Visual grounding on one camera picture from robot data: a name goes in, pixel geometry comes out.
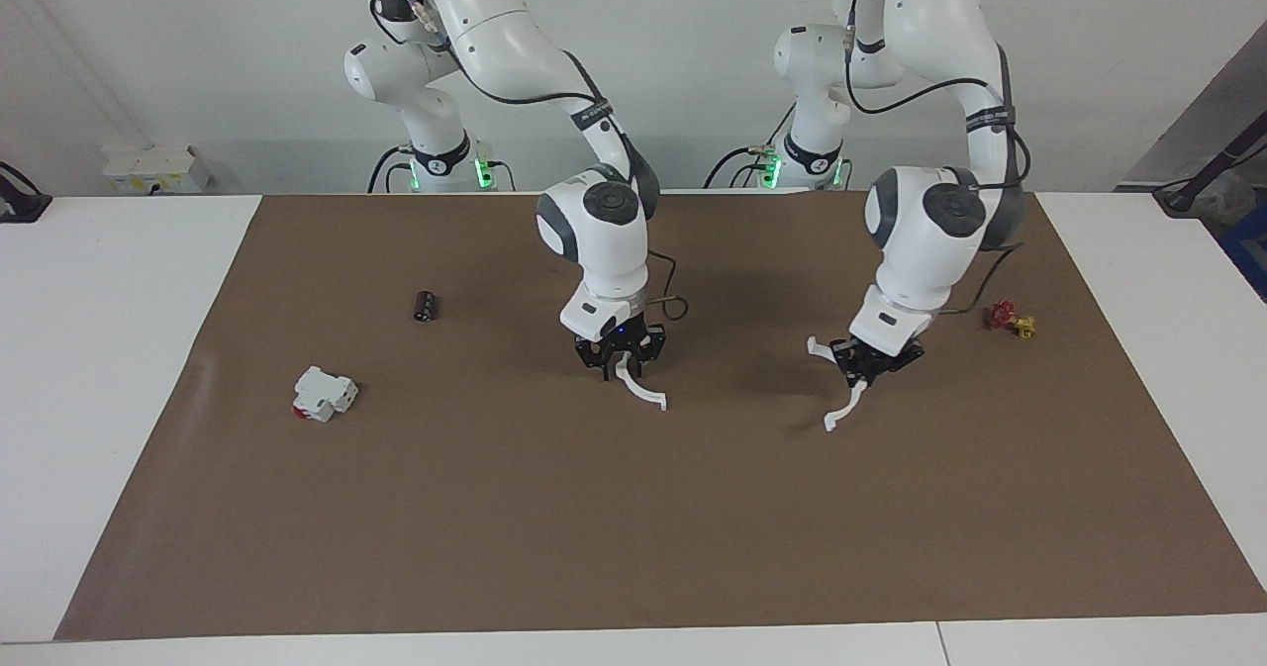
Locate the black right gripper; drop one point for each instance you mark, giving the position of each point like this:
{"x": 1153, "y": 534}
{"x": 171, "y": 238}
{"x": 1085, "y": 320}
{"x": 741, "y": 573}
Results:
{"x": 638, "y": 341}

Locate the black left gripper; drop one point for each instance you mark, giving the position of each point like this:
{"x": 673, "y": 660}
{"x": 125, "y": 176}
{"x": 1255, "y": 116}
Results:
{"x": 876, "y": 359}

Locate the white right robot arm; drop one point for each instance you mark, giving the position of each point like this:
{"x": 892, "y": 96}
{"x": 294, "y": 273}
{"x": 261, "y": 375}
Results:
{"x": 604, "y": 250}

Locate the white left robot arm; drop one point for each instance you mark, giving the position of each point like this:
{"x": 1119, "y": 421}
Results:
{"x": 921, "y": 250}

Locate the brown table mat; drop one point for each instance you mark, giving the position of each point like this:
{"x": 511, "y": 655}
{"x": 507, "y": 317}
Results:
{"x": 594, "y": 508}

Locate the red and yellow valve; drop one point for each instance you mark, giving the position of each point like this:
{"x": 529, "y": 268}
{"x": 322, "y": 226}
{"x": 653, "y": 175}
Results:
{"x": 1005, "y": 316}

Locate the dark cylindrical capacitor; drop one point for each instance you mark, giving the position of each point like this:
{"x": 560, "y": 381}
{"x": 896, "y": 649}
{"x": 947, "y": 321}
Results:
{"x": 426, "y": 306}

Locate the white circuit breaker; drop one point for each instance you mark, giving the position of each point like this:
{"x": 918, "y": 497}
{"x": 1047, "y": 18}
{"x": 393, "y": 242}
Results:
{"x": 325, "y": 392}

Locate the black stand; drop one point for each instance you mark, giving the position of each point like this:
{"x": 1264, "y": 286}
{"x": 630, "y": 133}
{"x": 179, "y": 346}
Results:
{"x": 1203, "y": 176}

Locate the blue box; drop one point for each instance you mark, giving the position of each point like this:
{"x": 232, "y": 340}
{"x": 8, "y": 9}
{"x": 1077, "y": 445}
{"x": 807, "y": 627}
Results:
{"x": 1249, "y": 250}

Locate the white power strip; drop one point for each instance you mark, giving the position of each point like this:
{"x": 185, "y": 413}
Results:
{"x": 153, "y": 166}

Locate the black clamp mount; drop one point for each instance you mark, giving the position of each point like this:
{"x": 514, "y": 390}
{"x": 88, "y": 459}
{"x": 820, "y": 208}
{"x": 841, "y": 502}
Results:
{"x": 20, "y": 201}

